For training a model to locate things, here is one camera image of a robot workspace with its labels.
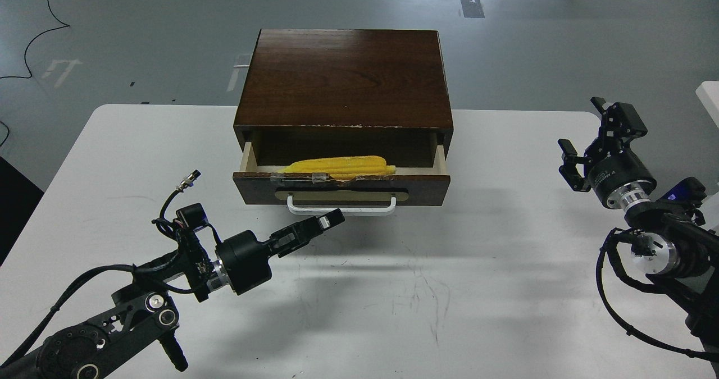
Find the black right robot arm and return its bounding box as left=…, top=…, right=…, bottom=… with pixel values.
left=558, top=97, right=718, bottom=364

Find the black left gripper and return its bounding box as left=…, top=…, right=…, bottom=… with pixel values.
left=215, top=208, right=345, bottom=295

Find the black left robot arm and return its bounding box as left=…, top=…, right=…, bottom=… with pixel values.
left=2, top=170, right=345, bottom=378

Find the black cable on floor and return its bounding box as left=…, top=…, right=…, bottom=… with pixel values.
left=0, top=0, right=71, bottom=147

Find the yellow corn cob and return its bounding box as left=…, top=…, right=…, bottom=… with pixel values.
left=280, top=156, right=397, bottom=180

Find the wooden drawer with white handle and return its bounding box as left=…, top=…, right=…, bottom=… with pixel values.
left=232, top=141, right=451, bottom=216

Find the dark wooden cabinet box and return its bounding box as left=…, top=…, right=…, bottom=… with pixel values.
left=234, top=29, right=453, bottom=148

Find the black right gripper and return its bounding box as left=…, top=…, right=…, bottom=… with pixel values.
left=558, top=97, right=657, bottom=209

